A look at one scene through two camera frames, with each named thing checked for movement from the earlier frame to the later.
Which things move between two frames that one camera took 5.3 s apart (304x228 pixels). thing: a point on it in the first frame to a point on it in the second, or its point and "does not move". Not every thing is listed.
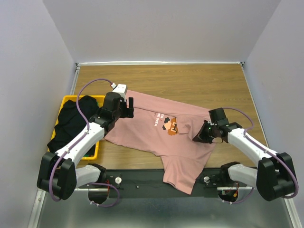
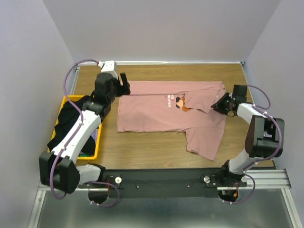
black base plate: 149,184 does not move
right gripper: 205,132 to 223,106
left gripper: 128,110 to 121,86
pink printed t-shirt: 167,130 to 176,106
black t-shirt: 70,121 does not move
